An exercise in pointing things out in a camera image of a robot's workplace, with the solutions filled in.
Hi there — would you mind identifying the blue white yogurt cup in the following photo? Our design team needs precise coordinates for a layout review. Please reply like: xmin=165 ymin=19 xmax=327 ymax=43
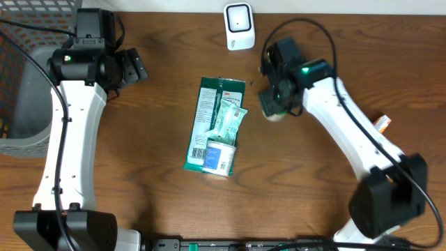
xmin=202 ymin=141 xmax=236 ymax=176

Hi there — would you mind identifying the right black cable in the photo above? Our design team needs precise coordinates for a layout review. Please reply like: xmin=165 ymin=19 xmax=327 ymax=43
xmin=259 ymin=17 xmax=444 ymax=249

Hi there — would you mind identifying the white teal wipes packet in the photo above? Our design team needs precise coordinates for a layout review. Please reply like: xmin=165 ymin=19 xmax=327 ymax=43
xmin=205 ymin=99 xmax=247 ymax=146

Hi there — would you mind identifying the left black cable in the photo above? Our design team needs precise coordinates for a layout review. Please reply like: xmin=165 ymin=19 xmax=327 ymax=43
xmin=0 ymin=17 xmax=79 ymax=251

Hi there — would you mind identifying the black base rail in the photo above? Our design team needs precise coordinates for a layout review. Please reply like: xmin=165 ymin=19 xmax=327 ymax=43
xmin=142 ymin=236 xmax=410 ymax=251

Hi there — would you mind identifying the small orange box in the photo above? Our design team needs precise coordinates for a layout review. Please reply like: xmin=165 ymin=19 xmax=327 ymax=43
xmin=374 ymin=114 xmax=392 ymax=133

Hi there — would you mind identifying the grey plastic mesh basket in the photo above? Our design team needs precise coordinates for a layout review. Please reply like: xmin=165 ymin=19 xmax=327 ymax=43
xmin=1 ymin=0 xmax=82 ymax=158

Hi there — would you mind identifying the black cable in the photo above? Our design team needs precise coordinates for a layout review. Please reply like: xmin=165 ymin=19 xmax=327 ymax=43
xmin=259 ymin=17 xmax=444 ymax=249
xmin=0 ymin=17 xmax=79 ymax=251

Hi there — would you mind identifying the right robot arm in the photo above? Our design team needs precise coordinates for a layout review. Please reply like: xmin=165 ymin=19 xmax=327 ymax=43
xmin=259 ymin=38 xmax=428 ymax=244

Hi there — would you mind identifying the green white glove package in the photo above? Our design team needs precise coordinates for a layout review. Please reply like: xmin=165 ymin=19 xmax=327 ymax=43
xmin=183 ymin=77 xmax=246 ymax=172

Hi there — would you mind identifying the green lid jar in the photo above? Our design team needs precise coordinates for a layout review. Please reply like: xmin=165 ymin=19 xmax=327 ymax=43
xmin=262 ymin=109 xmax=287 ymax=122

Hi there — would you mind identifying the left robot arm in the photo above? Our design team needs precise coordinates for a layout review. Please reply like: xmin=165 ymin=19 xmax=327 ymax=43
xmin=13 ymin=8 xmax=150 ymax=251

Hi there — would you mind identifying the white barcode scanner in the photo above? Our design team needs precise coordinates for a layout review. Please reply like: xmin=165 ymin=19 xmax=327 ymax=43
xmin=223 ymin=2 xmax=255 ymax=51

